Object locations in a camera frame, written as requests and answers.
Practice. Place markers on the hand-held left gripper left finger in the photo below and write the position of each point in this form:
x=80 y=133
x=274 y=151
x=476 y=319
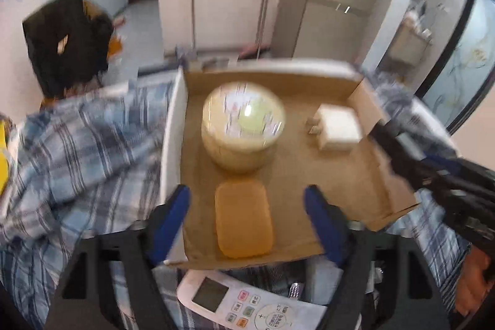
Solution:
x=172 y=221

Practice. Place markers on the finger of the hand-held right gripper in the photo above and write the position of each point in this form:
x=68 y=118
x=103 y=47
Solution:
x=406 y=160
x=460 y=167

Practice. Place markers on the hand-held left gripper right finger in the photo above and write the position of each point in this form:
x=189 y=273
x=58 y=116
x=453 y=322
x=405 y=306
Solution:
x=325 y=221

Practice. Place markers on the shallow cardboard box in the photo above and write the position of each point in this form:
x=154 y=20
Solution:
x=309 y=183

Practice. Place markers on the orange soap bar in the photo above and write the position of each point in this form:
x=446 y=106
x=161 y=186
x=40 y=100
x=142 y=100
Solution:
x=243 y=218

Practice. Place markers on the white charger plug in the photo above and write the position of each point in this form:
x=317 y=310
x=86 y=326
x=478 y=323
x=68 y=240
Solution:
x=338 y=127

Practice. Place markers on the white remote control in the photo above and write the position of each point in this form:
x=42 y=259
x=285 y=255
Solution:
x=247 y=306

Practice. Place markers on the round cream lidded container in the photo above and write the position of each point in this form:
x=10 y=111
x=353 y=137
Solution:
x=241 y=125

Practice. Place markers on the person's right hand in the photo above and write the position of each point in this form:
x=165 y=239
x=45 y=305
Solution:
x=477 y=283

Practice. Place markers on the blue plaid blanket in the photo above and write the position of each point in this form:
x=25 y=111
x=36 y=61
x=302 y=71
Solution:
x=85 y=167

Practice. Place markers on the patterned glass door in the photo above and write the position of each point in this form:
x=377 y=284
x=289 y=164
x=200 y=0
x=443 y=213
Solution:
x=460 y=63

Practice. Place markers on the beige vanity cabinet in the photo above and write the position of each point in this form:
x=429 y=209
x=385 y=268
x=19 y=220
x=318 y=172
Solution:
x=408 y=44

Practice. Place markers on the yellow box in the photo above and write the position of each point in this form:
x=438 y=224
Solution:
x=3 y=160

